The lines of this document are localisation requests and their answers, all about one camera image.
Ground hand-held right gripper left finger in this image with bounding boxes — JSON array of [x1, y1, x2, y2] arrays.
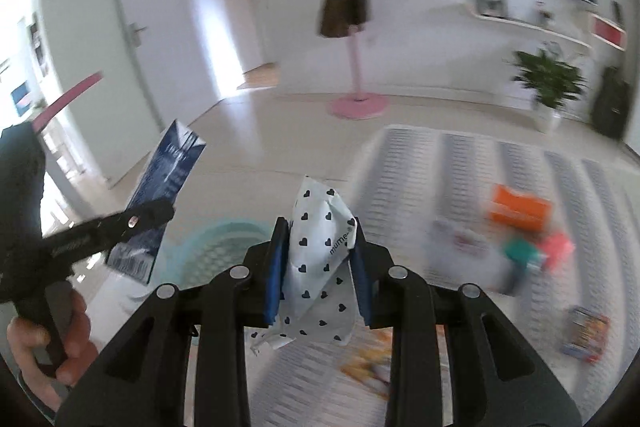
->
[[56, 217, 291, 427]]

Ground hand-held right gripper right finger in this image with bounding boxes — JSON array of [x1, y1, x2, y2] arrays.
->
[[350, 220, 583, 427]]

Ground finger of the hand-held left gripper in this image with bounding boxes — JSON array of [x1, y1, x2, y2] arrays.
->
[[42, 198, 175, 265]]

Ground white heart-print packet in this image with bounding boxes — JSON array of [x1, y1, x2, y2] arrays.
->
[[248, 176, 359, 356]]

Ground dark blue carton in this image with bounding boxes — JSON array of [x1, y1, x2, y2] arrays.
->
[[105, 119, 207, 283]]

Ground teal plastic basket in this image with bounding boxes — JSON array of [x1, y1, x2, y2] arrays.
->
[[161, 218, 275, 288]]

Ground person's left hand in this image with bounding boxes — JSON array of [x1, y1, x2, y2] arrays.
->
[[7, 291, 101, 414]]

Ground yellow orange wrapper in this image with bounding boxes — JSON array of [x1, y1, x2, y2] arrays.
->
[[341, 349, 392, 400]]

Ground grey striped rug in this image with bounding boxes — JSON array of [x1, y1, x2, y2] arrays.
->
[[250, 125, 640, 427]]

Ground white crumpled wrapper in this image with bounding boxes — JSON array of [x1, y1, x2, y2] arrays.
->
[[431, 218, 488, 258]]

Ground teal box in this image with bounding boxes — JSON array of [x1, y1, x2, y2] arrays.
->
[[502, 238, 540, 266]]

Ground orange box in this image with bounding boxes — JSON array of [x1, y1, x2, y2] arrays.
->
[[486, 185, 554, 234]]

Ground white door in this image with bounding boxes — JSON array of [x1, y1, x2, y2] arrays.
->
[[104, 0, 173, 142]]

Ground pink box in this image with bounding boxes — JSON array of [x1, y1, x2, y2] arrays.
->
[[538, 231, 575, 273]]

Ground pink coat stand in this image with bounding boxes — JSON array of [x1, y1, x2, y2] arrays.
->
[[327, 26, 390, 120]]

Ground colourful snack packet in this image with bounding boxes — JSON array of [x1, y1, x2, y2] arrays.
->
[[560, 306, 611, 364]]

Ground brown hanging bag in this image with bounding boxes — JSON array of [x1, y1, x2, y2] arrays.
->
[[318, 0, 376, 38]]

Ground potted green plant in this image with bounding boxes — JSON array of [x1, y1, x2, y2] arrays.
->
[[509, 42, 589, 134]]

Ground framed picture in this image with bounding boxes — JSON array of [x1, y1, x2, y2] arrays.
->
[[473, 0, 508, 18]]

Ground black speaker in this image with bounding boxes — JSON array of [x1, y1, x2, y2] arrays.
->
[[591, 66, 632, 140]]

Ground red white box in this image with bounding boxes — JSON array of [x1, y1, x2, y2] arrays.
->
[[590, 13, 628, 52]]

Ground white wall shelf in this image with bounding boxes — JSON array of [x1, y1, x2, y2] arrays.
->
[[462, 0, 593, 50]]

